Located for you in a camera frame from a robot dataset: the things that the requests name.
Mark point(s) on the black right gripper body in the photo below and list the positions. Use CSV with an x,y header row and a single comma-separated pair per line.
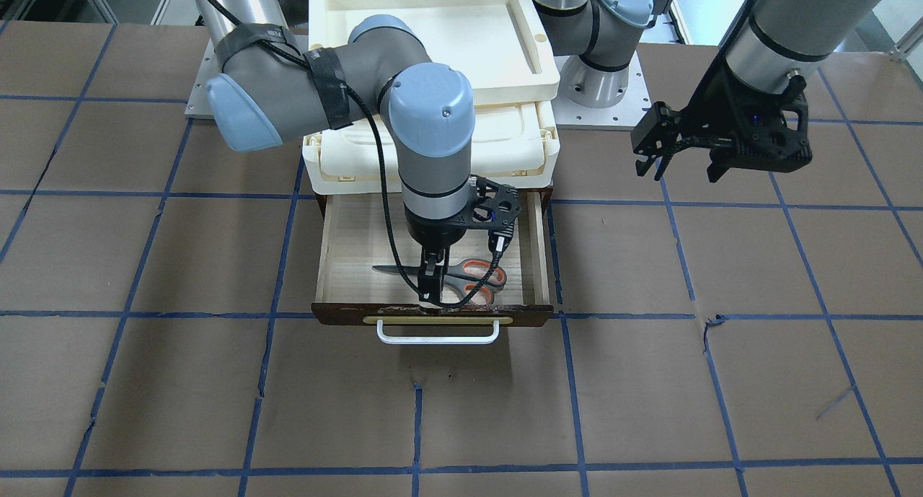
x,y
428,232

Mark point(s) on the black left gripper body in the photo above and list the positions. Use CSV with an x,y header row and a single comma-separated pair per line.
x,y
723,97

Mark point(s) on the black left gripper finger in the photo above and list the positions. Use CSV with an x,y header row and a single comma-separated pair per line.
x,y
661,157
657,131

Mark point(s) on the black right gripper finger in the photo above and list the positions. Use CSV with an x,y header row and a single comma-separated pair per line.
x,y
430,286
433,261

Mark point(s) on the orange grey scissors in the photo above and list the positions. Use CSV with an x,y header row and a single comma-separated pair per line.
x,y
462,277

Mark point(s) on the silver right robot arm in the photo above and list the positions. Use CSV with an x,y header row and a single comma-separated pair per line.
x,y
269,91

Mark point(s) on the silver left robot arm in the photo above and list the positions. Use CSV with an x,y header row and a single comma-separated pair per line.
x,y
768,37

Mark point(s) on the cream plastic storage box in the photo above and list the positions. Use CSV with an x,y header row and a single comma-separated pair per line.
x,y
513,144

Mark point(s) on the cream plastic tray lid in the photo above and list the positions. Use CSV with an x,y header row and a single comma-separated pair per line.
x,y
499,45

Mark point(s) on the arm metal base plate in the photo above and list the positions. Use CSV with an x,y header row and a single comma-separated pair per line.
x,y
198,106
634,101

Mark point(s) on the white drawer handle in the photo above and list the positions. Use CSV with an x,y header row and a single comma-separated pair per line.
x,y
393,334

